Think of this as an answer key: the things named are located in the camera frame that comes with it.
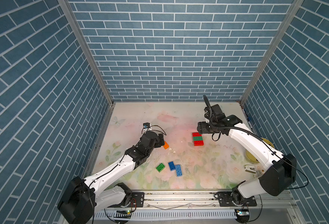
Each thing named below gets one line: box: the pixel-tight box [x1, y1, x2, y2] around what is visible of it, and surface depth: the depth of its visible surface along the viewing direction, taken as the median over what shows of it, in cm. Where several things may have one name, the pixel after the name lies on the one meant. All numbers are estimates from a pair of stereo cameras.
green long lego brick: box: [193, 136, 203, 141], surface depth 97 cm
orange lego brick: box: [163, 140, 170, 150], surface depth 95 cm
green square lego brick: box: [155, 162, 166, 173], surface depth 86 cm
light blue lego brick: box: [174, 164, 183, 177], surface depth 87 cm
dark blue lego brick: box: [168, 161, 176, 172], surface depth 87 cm
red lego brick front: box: [193, 140, 205, 147], surface depth 95 cm
